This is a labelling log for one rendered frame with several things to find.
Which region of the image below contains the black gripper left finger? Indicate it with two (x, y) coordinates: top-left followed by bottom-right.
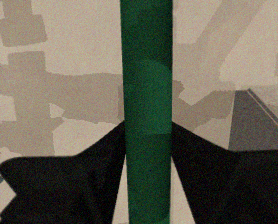
(0, 120), (126, 224)

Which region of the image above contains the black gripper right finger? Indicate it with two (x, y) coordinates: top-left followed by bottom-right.
(171, 121), (278, 224)

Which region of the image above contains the dark green pipe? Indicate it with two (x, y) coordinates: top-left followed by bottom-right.
(120, 0), (173, 224)

